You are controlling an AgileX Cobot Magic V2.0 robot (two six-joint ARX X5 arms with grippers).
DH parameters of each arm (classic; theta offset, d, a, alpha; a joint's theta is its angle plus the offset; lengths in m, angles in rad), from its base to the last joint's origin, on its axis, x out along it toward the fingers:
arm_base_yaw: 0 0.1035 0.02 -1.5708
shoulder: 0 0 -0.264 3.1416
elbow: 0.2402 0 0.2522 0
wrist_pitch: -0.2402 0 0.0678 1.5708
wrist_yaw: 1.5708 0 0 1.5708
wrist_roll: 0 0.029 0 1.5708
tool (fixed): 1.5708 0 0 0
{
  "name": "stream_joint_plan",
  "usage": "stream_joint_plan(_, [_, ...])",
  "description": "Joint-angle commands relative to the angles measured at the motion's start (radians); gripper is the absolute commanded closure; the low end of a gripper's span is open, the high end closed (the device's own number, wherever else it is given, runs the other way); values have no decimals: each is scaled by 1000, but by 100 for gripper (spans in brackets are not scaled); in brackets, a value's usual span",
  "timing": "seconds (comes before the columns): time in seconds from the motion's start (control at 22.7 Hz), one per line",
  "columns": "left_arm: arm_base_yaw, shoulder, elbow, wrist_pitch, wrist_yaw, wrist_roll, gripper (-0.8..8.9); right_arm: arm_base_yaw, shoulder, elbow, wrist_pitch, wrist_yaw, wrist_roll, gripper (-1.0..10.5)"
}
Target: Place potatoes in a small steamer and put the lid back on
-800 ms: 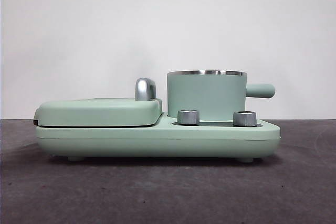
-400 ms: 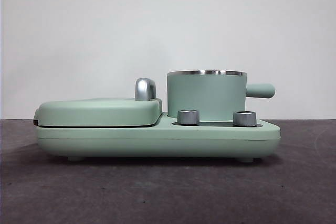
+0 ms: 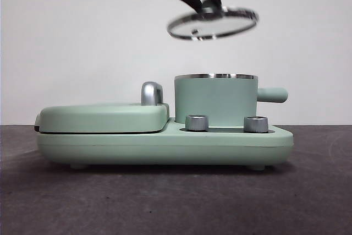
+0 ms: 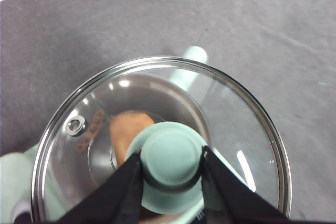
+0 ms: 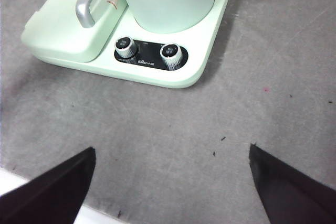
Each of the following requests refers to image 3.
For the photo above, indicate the mint green cooker base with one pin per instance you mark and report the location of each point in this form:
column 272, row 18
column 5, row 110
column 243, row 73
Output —
column 137, row 147

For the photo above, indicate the chrome knob with text face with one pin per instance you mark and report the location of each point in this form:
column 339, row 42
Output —
column 197, row 123

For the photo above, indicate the mint green griddle cover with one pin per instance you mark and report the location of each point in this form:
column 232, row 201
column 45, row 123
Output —
column 104, row 116

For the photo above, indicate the mint green steamer pot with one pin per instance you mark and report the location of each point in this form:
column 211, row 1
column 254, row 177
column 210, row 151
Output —
column 214, row 97

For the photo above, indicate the chrome knob with swirl face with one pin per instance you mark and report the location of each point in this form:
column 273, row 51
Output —
column 255, row 124

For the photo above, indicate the glass lid with mint knob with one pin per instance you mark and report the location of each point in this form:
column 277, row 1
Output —
column 220, row 24

